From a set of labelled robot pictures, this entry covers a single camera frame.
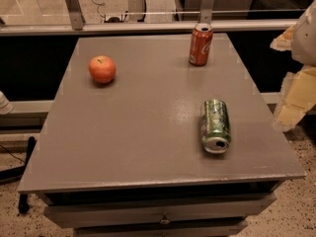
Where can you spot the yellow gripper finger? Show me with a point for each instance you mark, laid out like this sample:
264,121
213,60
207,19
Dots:
297,97
283,41

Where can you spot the green soda can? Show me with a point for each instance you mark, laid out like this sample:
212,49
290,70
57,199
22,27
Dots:
215,133

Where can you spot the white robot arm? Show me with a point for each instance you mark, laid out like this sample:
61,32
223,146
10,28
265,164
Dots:
303,45

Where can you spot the orange soda can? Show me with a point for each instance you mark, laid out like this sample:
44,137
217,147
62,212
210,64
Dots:
200,44

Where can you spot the red apple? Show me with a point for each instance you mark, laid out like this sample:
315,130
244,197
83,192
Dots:
102,69

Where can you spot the grey drawer cabinet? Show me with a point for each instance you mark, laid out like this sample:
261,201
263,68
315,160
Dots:
113,159

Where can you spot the drawer knob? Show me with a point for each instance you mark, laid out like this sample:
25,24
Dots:
164,220

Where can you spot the white object at left edge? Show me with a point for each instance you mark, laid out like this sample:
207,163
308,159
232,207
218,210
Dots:
5,106

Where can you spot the black stand base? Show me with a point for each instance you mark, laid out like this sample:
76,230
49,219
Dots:
15,174

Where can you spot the metal railing frame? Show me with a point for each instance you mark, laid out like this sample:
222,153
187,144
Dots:
101,17

